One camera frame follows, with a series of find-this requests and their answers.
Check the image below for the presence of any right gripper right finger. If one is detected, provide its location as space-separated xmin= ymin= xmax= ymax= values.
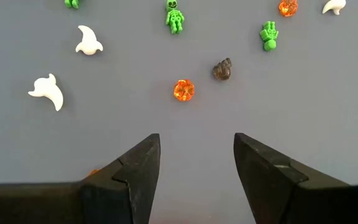
xmin=233 ymin=133 xmax=358 ymax=224

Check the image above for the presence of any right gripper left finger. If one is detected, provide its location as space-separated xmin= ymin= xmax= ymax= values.
xmin=0 ymin=133 xmax=161 ymax=224

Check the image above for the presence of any orange translucent pumpkin toy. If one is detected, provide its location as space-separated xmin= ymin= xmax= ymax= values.
xmin=173 ymin=79 xmax=196 ymax=102
xmin=278 ymin=0 xmax=299 ymax=17

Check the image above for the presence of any white ghost toy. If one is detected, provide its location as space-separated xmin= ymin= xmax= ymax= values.
xmin=75 ymin=25 xmax=104 ymax=56
xmin=27 ymin=73 xmax=64 ymax=112
xmin=321 ymin=0 xmax=347 ymax=16

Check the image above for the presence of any dark translucent skull toy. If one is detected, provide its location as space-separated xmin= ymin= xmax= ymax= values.
xmin=211 ymin=57 xmax=233 ymax=82

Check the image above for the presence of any green skeleton toy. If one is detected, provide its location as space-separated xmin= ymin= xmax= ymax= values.
xmin=259 ymin=21 xmax=280 ymax=52
xmin=165 ymin=0 xmax=185 ymax=35

